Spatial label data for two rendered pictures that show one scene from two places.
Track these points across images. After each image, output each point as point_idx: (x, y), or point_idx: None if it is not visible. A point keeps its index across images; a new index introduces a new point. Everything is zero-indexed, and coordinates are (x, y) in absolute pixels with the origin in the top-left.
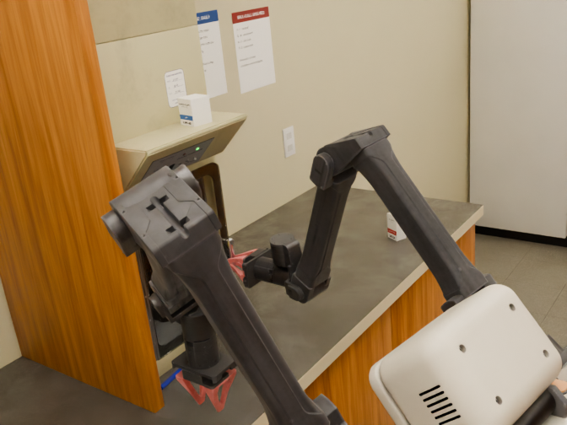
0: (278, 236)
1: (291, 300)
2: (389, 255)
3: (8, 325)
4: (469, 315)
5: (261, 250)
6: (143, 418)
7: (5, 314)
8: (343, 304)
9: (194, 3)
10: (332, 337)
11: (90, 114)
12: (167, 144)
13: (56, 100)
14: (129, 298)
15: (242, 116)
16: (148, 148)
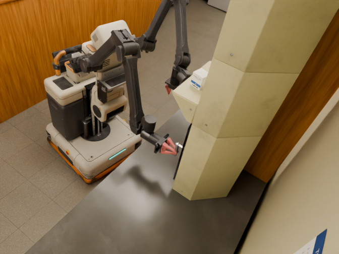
0: (152, 121)
1: (143, 200)
2: (65, 248)
3: (279, 174)
4: (112, 22)
5: (160, 141)
6: None
7: (282, 171)
8: (114, 190)
9: (217, 44)
10: (126, 164)
11: None
12: (203, 65)
13: None
14: None
15: (174, 89)
16: (209, 62)
